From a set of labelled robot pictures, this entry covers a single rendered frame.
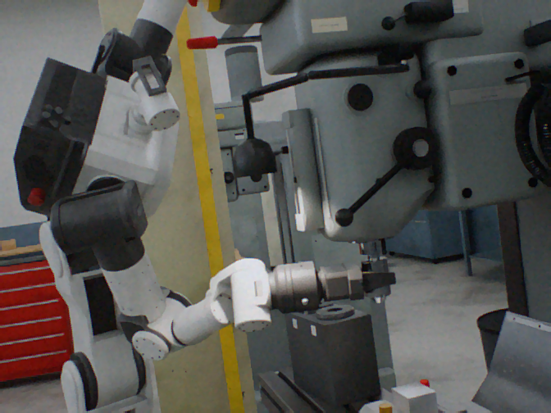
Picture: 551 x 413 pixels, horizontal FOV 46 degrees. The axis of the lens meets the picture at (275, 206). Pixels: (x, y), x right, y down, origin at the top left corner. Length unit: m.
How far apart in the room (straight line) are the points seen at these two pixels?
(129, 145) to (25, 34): 9.13
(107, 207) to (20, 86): 9.10
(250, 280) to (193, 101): 1.77
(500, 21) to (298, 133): 0.40
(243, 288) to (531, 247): 0.61
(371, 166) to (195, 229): 1.83
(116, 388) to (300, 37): 0.96
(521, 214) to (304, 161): 0.52
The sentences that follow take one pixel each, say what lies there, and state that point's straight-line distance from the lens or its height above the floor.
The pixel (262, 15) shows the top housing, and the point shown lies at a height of 1.73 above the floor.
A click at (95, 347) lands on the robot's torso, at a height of 1.10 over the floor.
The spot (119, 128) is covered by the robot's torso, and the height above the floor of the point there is 1.58.
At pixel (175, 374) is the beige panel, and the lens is 2.92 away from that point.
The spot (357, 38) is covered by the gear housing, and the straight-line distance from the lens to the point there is 1.07.
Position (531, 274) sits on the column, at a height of 1.17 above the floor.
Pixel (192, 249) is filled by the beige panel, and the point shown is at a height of 1.17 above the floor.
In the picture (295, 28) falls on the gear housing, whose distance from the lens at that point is 1.06.
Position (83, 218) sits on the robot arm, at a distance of 1.19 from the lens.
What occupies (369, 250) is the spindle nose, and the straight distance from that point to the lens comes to 1.16.
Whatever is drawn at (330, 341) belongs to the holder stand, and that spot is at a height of 1.06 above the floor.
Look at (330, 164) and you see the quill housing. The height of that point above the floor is 1.45.
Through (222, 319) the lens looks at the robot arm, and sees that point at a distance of 1.23.
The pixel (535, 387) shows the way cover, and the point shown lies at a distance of 1.42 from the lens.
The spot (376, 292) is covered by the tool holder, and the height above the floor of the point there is 1.21.
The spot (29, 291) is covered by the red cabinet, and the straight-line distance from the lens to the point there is 5.63.
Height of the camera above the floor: 1.45
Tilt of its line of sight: 3 degrees down
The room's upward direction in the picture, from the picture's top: 8 degrees counter-clockwise
